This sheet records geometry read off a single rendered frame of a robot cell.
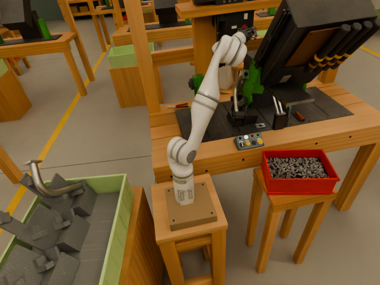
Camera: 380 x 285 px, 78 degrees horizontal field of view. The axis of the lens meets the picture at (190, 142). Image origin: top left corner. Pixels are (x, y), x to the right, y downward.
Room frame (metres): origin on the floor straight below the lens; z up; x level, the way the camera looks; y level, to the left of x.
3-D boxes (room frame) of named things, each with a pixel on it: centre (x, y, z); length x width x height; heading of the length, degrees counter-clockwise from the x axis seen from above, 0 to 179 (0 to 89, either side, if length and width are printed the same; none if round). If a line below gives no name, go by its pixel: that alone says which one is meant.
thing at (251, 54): (1.49, -0.58, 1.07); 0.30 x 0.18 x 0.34; 97
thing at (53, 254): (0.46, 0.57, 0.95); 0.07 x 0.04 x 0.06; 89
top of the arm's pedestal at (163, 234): (0.70, 0.05, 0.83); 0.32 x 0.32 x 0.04; 8
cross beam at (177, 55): (1.71, -0.44, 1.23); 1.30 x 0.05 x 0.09; 97
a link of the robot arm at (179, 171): (0.71, 0.04, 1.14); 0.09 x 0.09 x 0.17; 44
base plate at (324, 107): (1.34, -0.49, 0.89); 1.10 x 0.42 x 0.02; 97
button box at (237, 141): (1.02, -0.34, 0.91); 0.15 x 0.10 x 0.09; 97
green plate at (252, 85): (1.27, -0.42, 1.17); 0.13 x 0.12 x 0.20; 97
